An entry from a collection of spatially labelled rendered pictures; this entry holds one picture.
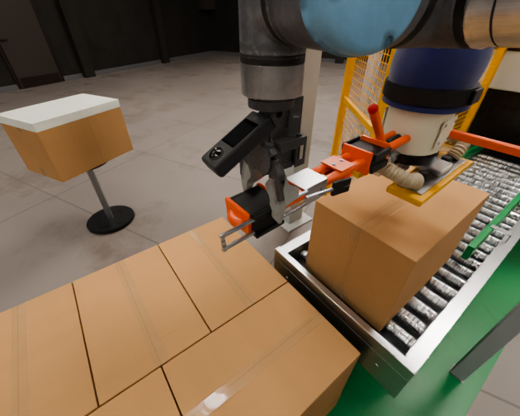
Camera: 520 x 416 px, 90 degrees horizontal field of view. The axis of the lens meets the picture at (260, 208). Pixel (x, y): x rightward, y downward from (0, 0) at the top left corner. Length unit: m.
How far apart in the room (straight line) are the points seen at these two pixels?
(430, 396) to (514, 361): 0.58
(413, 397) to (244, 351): 0.99
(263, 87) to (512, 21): 0.24
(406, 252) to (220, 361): 0.73
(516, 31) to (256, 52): 0.25
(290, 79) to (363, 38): 0.14
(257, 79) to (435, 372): 1.75
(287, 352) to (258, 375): 0.13
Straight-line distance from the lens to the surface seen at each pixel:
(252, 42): 0.38
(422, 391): 1.81
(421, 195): 0.83
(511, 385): 2.08
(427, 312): 1.35
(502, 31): 0.34
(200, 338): 1.13
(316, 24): 0.27
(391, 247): 0.92
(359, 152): 0.68
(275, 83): 0.38
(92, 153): 2.27
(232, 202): 0.48
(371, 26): 0.27
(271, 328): 1.13
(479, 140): 0.93
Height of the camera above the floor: 1.54
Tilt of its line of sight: 37 degrees down
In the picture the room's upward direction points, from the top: straight up
